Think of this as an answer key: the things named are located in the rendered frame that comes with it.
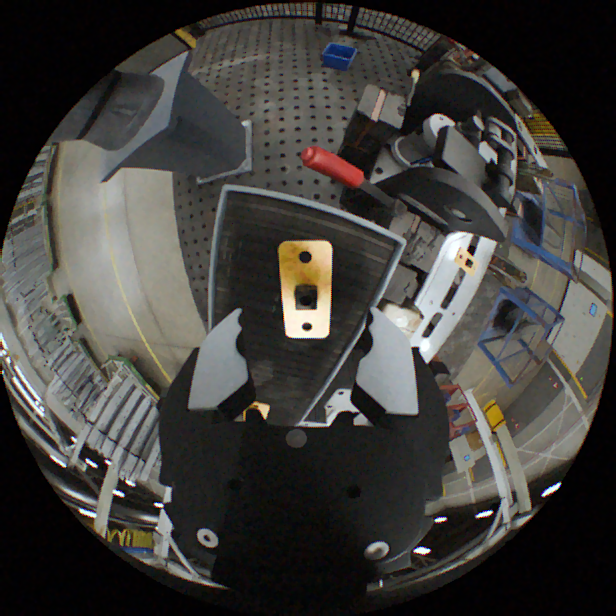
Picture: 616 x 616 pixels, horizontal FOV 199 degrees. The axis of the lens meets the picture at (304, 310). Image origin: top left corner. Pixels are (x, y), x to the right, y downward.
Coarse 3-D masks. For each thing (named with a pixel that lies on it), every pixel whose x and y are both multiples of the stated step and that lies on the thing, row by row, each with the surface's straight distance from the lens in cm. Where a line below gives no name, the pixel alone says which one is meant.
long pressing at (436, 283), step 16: (480, 144) 53; (512, 144) 72; (496, 160) 57; (512, 192) 62; (448, 240) 39; (464, 240) 43; (480, 240) 47; (448, 256) 40; (480, 256) 48; (432, 272) 38; (448, 272) 41; (480, 272) 50; (432, 288) 40; (448, 288) 43; (464, 288) 47; (416, 304) 39; (432, 304) 42; (464, 304) 50; (448, 320) 49; (416, 336) 45; (432, 336) 48; (432, 352) 53
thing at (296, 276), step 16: (288, 256) 13; (320, 256) 13; (288, 272) 13; (304, 272) 13; (320, 272) 13; (288, 288) 14; (304, 288) 13; (320, 288) 14; (288, 304) 14; (304, 304) 14; (320, 304) 14; (288, 320) 15; (304, 320) 15; (320, 320) 15; (304, 336) 16; (320, 336) 16
